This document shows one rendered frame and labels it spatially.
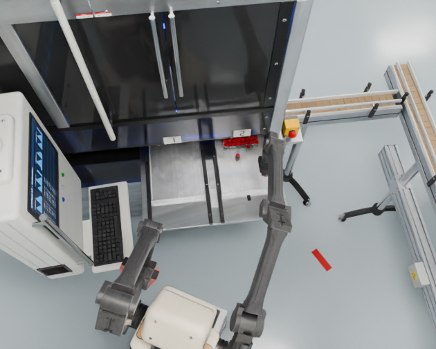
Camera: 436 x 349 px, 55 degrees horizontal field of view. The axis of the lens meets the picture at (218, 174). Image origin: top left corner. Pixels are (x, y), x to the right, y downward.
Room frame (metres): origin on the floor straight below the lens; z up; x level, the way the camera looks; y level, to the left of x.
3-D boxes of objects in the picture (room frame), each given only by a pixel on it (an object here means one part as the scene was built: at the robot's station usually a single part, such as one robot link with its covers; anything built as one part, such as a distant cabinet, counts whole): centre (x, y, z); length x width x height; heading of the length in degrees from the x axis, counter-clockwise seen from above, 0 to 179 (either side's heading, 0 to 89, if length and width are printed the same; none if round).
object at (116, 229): (0.69, 0.55, 0.82); 0.40 x 0.14 x 0.02; 10
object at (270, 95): (1.11, -0.22, 1.40); 0.04 x 0.01 x 0.80; 97
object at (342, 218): (1.06, -1.08, 0.07); 0.50 x 0.08 x 0.14; 97
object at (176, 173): (0.96, 0.21, 0.90); 0.34 x 0.26 x 0.04; 7
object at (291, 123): (1.15, -0.36, 1.00); 0.08 x 0.07 x 0.07; 7
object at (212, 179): (0.83, 0.02, 0.91); 0.14 x 0.03 x 0.06; 6
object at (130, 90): (1.04, 0.42, 1.51); 0.47 x 0.01 x 0.59; 97
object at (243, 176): (1.00, -0.13, 0.90); 0.34 x 0.26 x 0.04; 7
